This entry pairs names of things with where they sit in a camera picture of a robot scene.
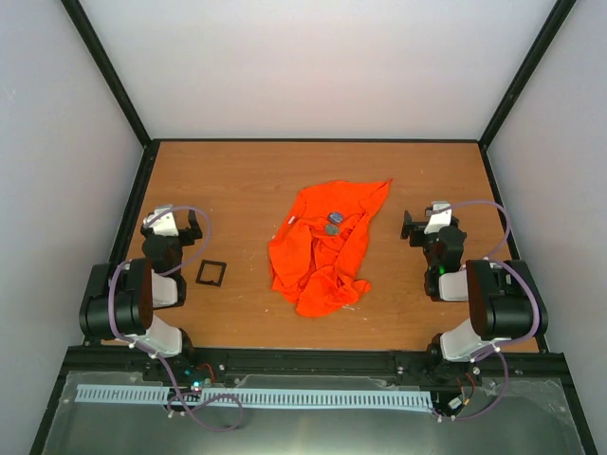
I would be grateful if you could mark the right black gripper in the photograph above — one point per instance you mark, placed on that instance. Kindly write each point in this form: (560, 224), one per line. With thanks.
(415, 228)

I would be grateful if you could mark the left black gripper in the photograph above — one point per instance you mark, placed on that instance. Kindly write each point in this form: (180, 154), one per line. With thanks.
(188, 238)

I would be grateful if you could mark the orange garment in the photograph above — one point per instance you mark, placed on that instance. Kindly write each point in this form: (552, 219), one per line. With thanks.
(316, 272)

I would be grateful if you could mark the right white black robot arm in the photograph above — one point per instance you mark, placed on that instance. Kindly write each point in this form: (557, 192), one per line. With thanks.
(505, 305)

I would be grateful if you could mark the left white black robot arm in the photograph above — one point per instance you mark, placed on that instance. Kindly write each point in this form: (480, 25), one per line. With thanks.
(120, 301)

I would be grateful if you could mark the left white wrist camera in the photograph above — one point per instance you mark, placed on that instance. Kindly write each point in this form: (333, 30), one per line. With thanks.
(161, 221)

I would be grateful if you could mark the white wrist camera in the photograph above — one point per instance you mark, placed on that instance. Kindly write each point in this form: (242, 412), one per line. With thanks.
(439, 216)
(161, 221)

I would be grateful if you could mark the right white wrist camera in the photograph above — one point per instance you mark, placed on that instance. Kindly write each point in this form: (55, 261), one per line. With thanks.
(439, 216)

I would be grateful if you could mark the black square frame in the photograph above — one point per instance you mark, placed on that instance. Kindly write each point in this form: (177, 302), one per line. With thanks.
(211, 273)

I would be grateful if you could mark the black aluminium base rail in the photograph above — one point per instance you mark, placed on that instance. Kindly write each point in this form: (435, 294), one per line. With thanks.
(226, 366)

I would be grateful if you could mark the light blue slotted cable duct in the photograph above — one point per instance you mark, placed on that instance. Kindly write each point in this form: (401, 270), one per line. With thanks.
(271, 399)

